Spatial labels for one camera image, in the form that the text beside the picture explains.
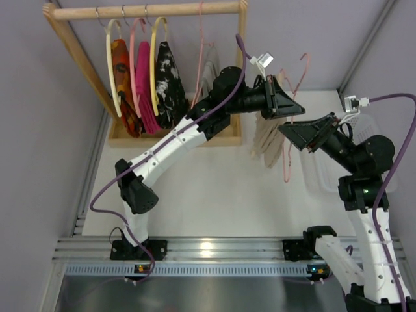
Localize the beige trousers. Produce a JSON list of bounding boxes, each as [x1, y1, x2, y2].
[[249, 73, 293, 169]]

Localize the pink wire hanger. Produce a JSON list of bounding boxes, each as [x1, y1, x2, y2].
[[278, 53, 310, 183], [190, 1, 212, 109]]

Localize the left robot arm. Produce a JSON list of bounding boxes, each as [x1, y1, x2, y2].
[[115, 66, 306, 259]]

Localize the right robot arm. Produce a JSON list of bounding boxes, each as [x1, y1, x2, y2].
[[279, 112, 415, 311]]

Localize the grey trousers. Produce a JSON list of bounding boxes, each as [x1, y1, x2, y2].
[[196, 46, 220, 99]]

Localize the black white patterned trousers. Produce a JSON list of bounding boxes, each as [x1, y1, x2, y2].
[[155, 41, 190, 129]]

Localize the yellow plastic hanger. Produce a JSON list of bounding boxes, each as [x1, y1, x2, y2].
[[149, 16, 168, 116]]

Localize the magenta trousers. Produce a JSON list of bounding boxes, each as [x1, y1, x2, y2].
[[135, 41, 161, 135]]

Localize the pink plastic hanger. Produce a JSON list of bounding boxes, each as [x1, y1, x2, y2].
[[129, 18, 146, 118]]

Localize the cream plastic hanger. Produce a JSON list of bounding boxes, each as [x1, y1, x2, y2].
[[105, 19, 122, 118]]

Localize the orange camouflage trousers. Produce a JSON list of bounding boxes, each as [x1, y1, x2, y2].
[[110, 39, 145, 138]]

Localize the white plastic basket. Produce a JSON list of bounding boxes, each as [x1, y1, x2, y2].
[[300, 114, 381, 194]]

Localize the wooden clothes rack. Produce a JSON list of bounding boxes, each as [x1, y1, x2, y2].
[[42, 1, 248, 148]]

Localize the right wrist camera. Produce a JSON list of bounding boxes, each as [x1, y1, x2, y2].
[[341, 96, 370, 124]]

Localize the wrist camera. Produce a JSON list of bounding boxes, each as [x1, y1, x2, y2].
[[249, 52, 274, 79], [341, 96, 370, 124]]

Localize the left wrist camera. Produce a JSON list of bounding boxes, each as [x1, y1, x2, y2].
[[249, 52, 274, 79]]

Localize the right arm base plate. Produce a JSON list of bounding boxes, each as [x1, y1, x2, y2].
[[282, 239, 322, 262]]

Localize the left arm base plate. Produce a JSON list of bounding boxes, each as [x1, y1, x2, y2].
[[110, 240, 168, 261]]

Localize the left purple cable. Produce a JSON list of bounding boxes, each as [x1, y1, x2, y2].
[[89, 33, 248, 283]]

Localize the aluminium mounting rail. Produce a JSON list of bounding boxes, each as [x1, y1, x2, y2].
[[51, 214, 407, 277]]

